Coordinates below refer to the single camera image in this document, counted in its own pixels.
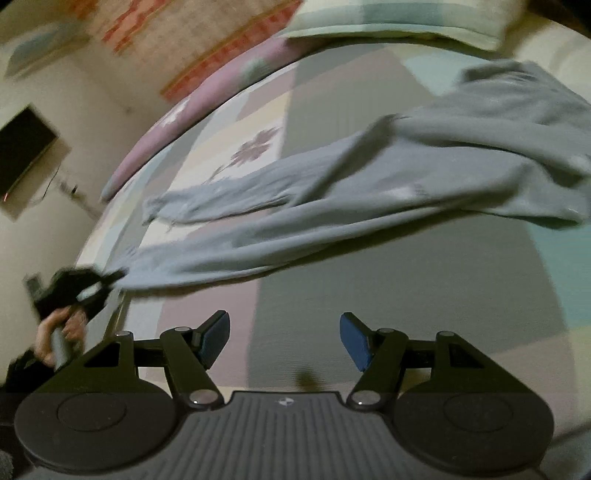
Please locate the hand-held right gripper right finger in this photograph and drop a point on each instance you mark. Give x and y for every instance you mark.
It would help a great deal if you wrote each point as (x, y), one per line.
(355, 341)

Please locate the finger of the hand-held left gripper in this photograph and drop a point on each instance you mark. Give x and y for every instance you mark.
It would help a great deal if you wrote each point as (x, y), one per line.
(94, 300)
(111, 278)

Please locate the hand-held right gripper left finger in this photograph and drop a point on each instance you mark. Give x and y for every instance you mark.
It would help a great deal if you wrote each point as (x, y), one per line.
(214, 339)

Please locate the grey striped sweatshirt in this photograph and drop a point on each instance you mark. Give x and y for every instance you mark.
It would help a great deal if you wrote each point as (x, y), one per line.
(369, 184)

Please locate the person's left forearm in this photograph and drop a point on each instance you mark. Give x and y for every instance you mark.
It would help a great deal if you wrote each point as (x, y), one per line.
(21, 371)

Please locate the person's left hand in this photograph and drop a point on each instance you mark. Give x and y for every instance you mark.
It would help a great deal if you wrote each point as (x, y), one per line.
(69, 327)

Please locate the purple floral quilt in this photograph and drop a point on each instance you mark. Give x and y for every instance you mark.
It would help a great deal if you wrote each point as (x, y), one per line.
(207, 92)

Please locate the beige red patterned curtain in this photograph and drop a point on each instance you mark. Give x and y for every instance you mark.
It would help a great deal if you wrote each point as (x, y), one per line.
(184, 27)

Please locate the checked green cream pillow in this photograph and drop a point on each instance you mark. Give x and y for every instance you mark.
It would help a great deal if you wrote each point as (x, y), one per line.
(392, 18)

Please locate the black wall television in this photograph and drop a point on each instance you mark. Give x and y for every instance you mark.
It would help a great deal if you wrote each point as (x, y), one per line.
(23, 157)

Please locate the white wall air conditioner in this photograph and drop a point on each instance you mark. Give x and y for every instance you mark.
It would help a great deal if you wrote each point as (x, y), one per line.
(46, 48)

